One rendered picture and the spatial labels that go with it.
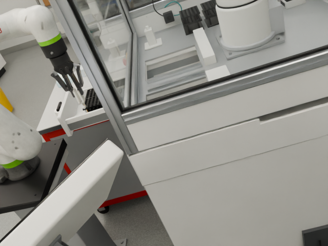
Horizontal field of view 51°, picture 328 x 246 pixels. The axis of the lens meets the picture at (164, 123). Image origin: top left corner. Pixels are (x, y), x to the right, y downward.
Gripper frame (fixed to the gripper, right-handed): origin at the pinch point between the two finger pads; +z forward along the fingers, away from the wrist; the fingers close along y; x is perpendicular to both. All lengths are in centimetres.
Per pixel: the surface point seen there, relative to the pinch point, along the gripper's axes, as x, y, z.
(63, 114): 3.8, 8.9, 4.9
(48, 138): -17.8, 33.0, 27.5
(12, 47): -445, 237, 91
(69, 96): -12.0, 8.9, 4.8
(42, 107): -201, 122, 98
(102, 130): -18.1, 4.4, 32.2
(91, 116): 5.7, -2.7, 8.4
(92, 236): 21, 20, 66
